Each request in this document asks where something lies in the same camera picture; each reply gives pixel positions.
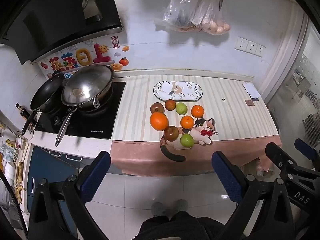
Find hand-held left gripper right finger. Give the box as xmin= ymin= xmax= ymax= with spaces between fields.
xmin=211 ymin=151 xmax=294 ymax=240

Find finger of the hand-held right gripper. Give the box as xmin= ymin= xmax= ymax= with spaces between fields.
xmin=265 ymin=142 xmax=320 ymax=181
xmin=294 ymin=138 xmax=320 ymax=170

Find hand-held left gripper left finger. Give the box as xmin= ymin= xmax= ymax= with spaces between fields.
xmin=27 ymin=151 xmax=112 ymax=240

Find green apple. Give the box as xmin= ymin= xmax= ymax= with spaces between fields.
xmin=180 ymin=133 xmax=195 ymax=148
xmin=175 ymin=102 xmax=188 ymax=115

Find small orange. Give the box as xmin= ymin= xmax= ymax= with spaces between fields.
xmin=191 ymin=105 xmax=205 ymax=118
xmin=180 ymin=115 xmax=195 ymax=129

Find dark red apple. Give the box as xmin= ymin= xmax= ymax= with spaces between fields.
xmin=164 ymin=126 xmax=179 ymax=142

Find large orange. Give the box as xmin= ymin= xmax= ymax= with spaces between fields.
xmin=150 ymin=112 xmax=169 ymax=131

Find orange-red apple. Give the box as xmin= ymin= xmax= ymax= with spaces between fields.
xmin=164 ymin=99 xmax=177 ymax=111

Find greenish red apple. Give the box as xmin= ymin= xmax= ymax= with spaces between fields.
xmin=150 ymin=102 xmax=165 ymax=114

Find floral oval plate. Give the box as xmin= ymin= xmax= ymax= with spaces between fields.
xmin=153 ymin=81 xmax=203 ymax=102

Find blue kitchen cabinet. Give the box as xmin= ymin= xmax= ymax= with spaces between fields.
xmin=26 ymin=146 xmax=83 ymax=240

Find striped tablecloth with pink edge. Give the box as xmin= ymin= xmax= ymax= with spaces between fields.
xmin=110 ymin=74 xmax=282 ymax=177

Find calico cat plush toy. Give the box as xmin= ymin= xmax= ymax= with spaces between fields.
xmin=160 ymin=118 xmax=219 ymax=162

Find frosted glass door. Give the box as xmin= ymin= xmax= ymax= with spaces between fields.
xmin=265 ymin=25 xmax=320 ymax=150

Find black gas stove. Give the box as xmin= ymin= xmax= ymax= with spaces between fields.
xmin=34 ymin=81 xmax=127 ymax=140

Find stainless steel wok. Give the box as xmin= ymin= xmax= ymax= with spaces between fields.
xmin=55 ymin=64 xmax=115 ymax=147

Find person's dark trousers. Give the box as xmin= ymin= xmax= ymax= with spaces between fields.
xmin=136 ymin=211 xmax=225 ymax=240

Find white folded paper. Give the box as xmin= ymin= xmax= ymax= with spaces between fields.
xmin=242 ymin=82 xmax=261 ymax=98

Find glass wok lid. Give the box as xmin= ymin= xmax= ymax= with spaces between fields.
xmin=61 ymin=65 xmax=115 ymax=106

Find black frying pan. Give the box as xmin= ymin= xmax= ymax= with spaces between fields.
xmin=21 ymin=72 xmax=66 ymax=136

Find dark sauce bottle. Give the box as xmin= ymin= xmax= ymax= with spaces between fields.
xmin=15 ymin=102 xmax=37 ymax=127

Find clear plastic bag of eggs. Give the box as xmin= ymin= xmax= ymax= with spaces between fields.
xmin=192 ymin=0 xmax=231 ymax=35

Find black range hood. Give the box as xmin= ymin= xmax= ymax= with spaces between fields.
xmin=0 ymin=0 xmax=125 ymax=65

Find clear plastic bag dark contents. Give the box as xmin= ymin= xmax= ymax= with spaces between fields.
xmin=154 ymin=0 xmax=203 ymax=33

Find colourful wall stickers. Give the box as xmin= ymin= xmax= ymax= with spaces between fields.
xmin=39 ymin=35 xmax=130 ymax=79

